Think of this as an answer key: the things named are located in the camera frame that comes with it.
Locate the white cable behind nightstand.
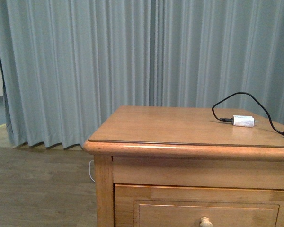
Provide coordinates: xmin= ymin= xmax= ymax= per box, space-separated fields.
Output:
xmin=88 ymin=159 xmax=96 ymax=183

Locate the wooden drawer knob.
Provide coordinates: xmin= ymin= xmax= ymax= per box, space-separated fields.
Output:
xmin=199 ymin=217 xmax=213 ymax=227

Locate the black charger cable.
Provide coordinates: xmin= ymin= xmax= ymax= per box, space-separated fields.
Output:
xmin=212 ymin=92 xmax=284 ymax=139

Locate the white USB charger plug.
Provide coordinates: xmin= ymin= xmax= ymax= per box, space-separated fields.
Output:
xmin=232 ymin=115 xmax=257 ymax=128

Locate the wooden drawer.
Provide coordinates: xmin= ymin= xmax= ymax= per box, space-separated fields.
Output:
xmin=115 ymin=184 xmax=284 ymax=227

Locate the grey-blue curtain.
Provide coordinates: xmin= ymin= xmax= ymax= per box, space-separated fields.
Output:
xmin=0 ymin=0 xmax=284 ymax=147

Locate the wooden nightstand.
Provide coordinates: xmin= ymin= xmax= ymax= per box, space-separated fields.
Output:
xmin=84 ymin=106 xmax=284 ymax=227

